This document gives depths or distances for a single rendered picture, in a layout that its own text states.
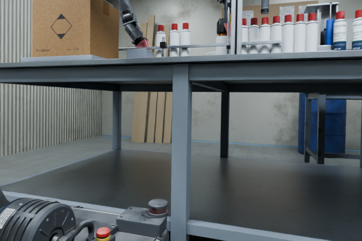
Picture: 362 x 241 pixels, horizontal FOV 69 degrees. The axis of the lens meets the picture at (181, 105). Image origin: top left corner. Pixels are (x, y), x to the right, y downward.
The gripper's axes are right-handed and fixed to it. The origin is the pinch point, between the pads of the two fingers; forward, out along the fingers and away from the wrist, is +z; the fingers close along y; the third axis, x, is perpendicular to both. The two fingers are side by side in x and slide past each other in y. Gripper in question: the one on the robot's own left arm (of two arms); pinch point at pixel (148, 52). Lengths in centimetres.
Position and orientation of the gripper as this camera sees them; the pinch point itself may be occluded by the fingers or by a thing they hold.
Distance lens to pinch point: 150.8
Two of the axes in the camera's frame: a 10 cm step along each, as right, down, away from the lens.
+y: 2.9, -0.1, 9.6
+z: 6.0, 7.8, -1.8
